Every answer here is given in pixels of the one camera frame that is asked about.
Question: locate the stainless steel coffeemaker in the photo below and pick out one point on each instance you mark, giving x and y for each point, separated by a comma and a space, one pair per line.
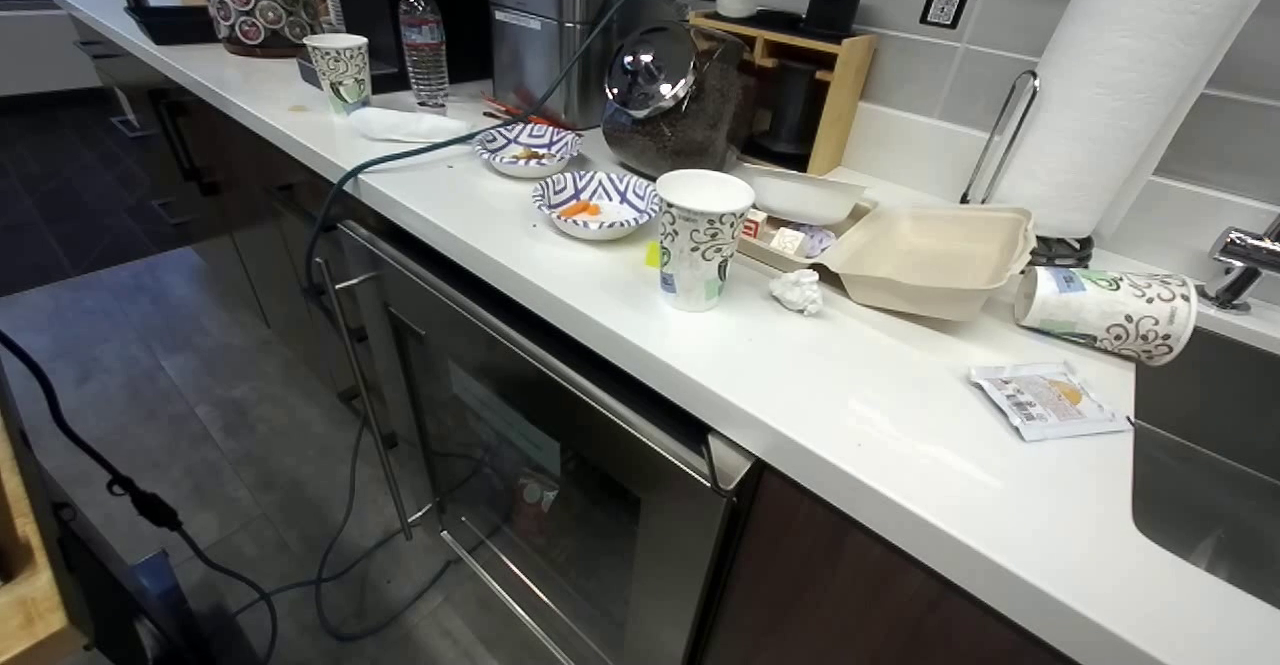
545, 55

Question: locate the patterned paper cup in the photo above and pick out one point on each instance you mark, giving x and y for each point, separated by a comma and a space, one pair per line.
340, 70
700, 245
1110, 310

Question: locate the blue patterned bowl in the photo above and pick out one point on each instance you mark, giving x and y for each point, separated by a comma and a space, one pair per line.
625, 200
500, 145

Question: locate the orange carrot pieces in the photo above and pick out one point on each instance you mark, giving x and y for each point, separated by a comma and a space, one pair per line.
578, 210

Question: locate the crumpled white paper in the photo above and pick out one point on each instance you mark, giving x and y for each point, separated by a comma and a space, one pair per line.
797, 291

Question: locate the heap of small packets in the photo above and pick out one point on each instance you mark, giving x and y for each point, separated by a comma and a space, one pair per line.
795, 240

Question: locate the glass jar with chrome lid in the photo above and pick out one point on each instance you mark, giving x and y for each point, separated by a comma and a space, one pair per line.
690, 125

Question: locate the plain white bowl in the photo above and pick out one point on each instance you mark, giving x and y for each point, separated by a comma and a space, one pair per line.
800, 200

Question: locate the undercounter fridge door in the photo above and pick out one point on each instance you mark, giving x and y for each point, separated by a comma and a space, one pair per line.
560, 485

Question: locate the bundle of orange stir sticks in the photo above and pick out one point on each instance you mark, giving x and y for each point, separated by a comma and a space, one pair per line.
525, 115

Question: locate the black canister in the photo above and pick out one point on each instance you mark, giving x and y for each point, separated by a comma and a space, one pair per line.
795, 105

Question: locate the wooden shelf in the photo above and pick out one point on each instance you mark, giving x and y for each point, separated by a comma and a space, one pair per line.
845, 95

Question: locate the beige takeout container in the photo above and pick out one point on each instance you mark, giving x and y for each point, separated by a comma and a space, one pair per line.
930, 260

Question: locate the white napkin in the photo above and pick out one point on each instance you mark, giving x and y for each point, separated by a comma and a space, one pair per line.
405, 125

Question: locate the small white cup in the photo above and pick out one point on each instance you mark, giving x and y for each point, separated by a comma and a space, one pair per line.
737, 0

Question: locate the clear plastic water bottle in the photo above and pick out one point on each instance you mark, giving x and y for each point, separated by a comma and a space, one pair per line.
425, 50

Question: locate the black appliance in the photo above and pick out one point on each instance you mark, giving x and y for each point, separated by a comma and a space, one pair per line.
465, 15

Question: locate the black box device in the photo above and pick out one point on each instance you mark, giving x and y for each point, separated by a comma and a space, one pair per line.
835, 0

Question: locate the flat snack packet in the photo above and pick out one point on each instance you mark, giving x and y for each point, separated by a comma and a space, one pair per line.
1045, 400

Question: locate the metal paper towel holder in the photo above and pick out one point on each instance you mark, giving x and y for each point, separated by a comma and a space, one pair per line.
1062, 250

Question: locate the paper towel roll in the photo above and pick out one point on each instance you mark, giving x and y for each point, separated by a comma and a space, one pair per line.
1120, 95

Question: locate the steel sink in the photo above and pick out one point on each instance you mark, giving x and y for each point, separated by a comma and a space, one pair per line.
1200, 465

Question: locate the chrome tap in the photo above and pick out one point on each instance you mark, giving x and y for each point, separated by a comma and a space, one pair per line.
1245, 250

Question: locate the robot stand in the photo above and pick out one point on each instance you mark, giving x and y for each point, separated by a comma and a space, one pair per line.
40, 575

